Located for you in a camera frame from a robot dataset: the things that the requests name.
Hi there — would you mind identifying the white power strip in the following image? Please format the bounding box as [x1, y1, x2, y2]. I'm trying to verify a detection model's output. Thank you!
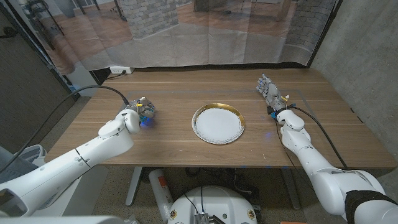
[109, 65, 135, 75]

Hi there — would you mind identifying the white cylinder with orange label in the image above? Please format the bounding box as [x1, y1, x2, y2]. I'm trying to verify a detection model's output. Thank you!
[148, 169, 174, 222]

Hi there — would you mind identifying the white sneaker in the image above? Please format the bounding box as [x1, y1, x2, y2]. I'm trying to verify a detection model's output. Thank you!
[18, 144, 47, 162]

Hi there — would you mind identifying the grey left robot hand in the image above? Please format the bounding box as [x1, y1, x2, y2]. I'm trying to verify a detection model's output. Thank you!
[124, 96, 155, 119]

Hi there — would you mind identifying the white table leg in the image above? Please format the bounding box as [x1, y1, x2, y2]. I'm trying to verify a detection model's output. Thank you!
[125, 166, 143, 207]
[281, 167, 302, 211]

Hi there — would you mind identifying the person's leg in jeans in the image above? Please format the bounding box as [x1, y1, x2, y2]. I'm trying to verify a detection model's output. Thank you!
[0, 146, 40, 184]

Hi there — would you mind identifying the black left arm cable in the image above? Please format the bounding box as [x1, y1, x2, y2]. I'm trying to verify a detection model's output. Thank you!
[0, 85, 130, 175]

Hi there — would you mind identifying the gold-rimmed white paper plate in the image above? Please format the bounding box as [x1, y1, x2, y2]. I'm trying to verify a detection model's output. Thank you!
[191, 103, 246, 146]

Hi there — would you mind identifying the white robot torso edge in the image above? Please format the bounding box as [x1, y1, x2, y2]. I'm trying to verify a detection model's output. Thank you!
[0, 215, 139, 224]

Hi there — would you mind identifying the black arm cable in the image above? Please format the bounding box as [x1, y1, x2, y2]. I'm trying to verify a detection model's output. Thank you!
[0, 85, 130, 175]
[292, 105, 349, 171]

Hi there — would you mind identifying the black backdrop frame pole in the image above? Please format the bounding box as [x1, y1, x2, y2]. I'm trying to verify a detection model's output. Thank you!
[307, 0, 345, 68]
[0, 0, 81, 101]

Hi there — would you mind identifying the printed room backdrop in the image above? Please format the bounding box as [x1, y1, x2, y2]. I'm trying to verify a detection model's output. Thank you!
[6, 0, 338, 75]

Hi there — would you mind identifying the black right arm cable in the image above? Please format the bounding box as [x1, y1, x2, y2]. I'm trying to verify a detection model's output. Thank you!
[292, 105, 349, 171]

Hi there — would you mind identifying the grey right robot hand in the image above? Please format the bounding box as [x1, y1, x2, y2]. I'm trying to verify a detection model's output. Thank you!
[256, 73, 290, 114]

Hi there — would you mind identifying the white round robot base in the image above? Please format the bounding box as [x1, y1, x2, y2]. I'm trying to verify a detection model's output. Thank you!
[167, 185, 258, 224]

